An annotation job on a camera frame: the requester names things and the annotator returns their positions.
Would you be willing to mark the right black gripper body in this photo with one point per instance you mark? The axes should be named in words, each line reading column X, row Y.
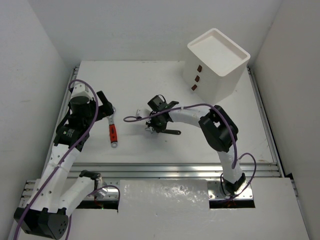
column 156, row 122

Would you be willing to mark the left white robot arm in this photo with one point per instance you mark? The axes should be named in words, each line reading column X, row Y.
column 48, row 212

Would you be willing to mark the white drawer cabinet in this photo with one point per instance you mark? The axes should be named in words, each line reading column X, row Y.
column 214, row 65

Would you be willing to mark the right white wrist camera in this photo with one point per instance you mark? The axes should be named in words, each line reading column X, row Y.
column 142, row 113

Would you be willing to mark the black adjustable wrench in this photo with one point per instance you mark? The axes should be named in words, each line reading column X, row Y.
column 166, row 131

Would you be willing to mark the red adjustable wrench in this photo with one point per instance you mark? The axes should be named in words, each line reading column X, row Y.
column 112, row 129

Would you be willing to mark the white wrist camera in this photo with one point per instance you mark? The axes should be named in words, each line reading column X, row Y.
column 142, row 113
column 80, row 90

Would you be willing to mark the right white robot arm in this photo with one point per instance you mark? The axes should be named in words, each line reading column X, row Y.
column 218, row 129

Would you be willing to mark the aluminium table frame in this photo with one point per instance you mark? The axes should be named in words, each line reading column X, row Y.
column 163, row 178

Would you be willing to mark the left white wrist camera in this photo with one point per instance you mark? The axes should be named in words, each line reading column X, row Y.
column 80, row 90

